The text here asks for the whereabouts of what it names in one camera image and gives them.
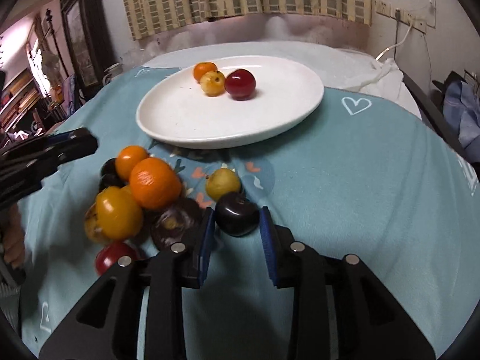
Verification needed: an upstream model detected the dark purple plum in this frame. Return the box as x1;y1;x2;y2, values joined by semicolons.
214;192;260;237

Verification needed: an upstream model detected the dark purple mangosteen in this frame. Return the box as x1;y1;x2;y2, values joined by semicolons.
150;198;203;251

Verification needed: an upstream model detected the yellow-green round fruit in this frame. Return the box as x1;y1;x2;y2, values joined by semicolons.
205;168;241;202

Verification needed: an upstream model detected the large orange tangerine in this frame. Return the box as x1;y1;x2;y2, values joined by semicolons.
129;157;182;211

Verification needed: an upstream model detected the brown spotted pear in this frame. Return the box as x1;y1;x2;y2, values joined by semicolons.
84;203;111;245

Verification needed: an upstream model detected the yellow-orange persimmon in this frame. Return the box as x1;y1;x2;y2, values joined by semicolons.
95;186;143;241

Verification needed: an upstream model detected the small orange tangerine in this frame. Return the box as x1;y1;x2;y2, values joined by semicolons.
115;145;149;182

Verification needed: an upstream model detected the yellow spotted longan fruit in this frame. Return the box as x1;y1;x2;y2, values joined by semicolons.
199;71;225;97

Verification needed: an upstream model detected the small orange mandarin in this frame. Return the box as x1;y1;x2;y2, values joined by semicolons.
193;62;218;83

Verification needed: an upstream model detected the person's left hand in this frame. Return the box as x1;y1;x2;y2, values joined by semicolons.
2;204;25;269

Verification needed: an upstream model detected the teal heart-print blanket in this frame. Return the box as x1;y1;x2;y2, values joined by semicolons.
19;68;479;355

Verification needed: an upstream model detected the white round plate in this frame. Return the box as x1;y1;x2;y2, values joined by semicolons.
136;55;325;150

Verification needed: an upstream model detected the dark framed mirror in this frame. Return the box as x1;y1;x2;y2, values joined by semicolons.
59;0;116;99

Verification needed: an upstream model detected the white towel cloth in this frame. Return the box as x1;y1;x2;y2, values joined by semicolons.
144;41;421;117

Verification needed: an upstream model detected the blue clothes pile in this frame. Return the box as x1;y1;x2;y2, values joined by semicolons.
443;80;479;162

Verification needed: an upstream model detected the white power strip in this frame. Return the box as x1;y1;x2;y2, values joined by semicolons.
374;0;427;34

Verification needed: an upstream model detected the white power cable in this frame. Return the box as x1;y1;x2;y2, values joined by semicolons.
374;18;414;62

